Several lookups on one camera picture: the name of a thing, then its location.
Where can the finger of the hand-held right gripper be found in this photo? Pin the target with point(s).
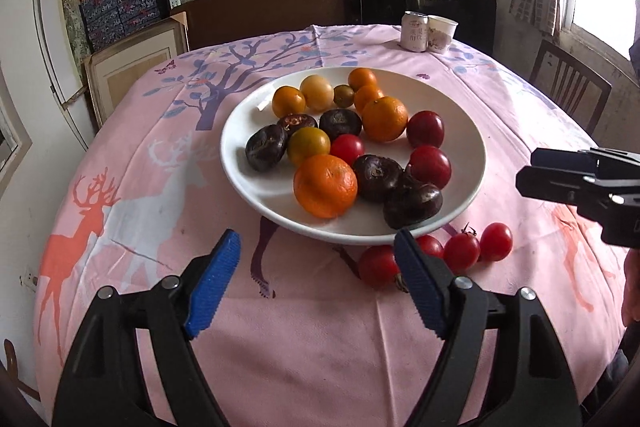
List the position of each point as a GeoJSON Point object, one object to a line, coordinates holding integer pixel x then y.
{"type": "Point", "coordinates": [550, 186]}
{"type": "Point", "coordinates": [560, 158]}

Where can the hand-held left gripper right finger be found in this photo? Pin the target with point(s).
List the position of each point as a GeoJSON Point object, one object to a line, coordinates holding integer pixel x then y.
{"type": "Point", "coordinates": [422, 287]}

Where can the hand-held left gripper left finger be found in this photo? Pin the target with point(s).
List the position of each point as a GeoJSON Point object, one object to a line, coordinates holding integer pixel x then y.
{"type": "Point", "coordinates": [210, 292]}

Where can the red cherry tomato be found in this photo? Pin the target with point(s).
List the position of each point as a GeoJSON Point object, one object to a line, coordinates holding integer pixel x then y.
{"type": "Point", "coordinates": [378, 266]}
{"type": "Point", "coordinates": [461, 251]}
{"type": "Point", "coordinates": [430, 247]}
{"type": "Point", "coordinates": [495, 241]}
{"type": "Point", "coordinates": [347, 149]}

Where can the dark water chestnut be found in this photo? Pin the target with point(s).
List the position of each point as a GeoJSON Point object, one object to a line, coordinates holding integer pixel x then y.
{"type": "Point", "coordinates": [377, 177]}
{"type": "Point", "coordinates": [296, 123]}
{"type": "Point", "coordinates": [340, 123]}
{"type": "Point", "coordinates": [266, 147]}
{"type": "Point", "coordinates": [412, 205]}

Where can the white oval plate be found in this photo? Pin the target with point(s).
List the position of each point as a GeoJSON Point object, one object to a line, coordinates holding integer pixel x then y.
{"type": "Point", "coordinates": [252, 192]}

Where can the red plum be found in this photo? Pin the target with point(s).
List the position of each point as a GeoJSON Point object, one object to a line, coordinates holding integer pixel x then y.
{"type": "Point", "coordinates": [430, 166]}
{"type": "Point", "coordinates": [425, 129]}

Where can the large orange mandarin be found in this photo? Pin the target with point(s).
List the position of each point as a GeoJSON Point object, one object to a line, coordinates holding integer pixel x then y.
{"type": "Point", "coordinates": [385, 119]}
{"type": "Point", "coordinates": [325, 185]}

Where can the small orange mandarin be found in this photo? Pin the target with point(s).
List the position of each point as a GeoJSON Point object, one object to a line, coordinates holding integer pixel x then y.
{"type": "Point", "coordinates": [367, 98]}
{"type": "Point", "coordinates": [288, 101]}
{"type": "Point", "coordinates": [362, 79]}

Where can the small green mandarin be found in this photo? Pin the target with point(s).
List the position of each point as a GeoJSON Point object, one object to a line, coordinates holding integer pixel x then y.
{"type": "Point", "coordinates": [344, 95]}

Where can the yellow plum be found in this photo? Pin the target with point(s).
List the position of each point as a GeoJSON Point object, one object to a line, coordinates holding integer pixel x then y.
{"type": "Point", "coordinates": [316, 92]}

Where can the person's right hand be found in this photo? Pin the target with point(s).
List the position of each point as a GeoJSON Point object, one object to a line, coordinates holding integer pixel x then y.
{"type": "Point", "coordinates": [632, 289]}

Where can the dark wooden chair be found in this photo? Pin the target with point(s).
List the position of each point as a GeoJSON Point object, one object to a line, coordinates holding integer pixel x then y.
{"type": "Point", "coordinates": [575, 69]}

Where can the pink deer print tablecloth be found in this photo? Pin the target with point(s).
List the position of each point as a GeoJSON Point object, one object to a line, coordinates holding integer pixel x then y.
{"type": "Point", "coordinates": [150, 207]}

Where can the white paper cup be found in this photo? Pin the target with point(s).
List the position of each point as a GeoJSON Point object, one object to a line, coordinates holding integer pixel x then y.
{"type": "Point", "coordinates": [442, 36]}

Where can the white drink can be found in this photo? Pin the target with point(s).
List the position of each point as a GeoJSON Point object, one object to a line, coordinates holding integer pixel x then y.
{"type": "Point", "coordinates": [414, 32]}

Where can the black glossy panel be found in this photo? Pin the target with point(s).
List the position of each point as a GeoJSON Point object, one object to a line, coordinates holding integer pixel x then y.
{"type": "Point", "coordinates": [385, 2]}

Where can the grey framed window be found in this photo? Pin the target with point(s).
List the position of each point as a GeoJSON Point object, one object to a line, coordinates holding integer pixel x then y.
{"type": "Point", "coordinates": [10, 142]}

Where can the dark brown wooden board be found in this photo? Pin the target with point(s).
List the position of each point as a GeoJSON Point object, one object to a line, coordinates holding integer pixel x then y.
{"type": "Point", "coordinates": [275, 7]}

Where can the white leaning panel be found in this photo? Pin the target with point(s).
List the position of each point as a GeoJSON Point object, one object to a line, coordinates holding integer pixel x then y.
{"type": "Point", "coordinates": [50, 42]}

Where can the stack of patterned storage boxes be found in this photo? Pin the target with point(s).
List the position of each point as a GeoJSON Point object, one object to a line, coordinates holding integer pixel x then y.
{"type": "Point", "coordinates": [140, 2]}

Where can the green marbled panel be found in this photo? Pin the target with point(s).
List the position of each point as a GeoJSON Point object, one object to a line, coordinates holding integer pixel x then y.
{"type": "Point", "coordinates": [72, 12]}

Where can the white wall socket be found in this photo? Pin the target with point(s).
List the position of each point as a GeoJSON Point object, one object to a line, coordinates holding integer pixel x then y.
{"type": "Point", "coordinates": [28, 281]}

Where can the beige picture frame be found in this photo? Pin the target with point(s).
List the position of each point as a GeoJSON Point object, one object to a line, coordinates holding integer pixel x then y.
{"type": "Point", "coordinates": [135, 72]}

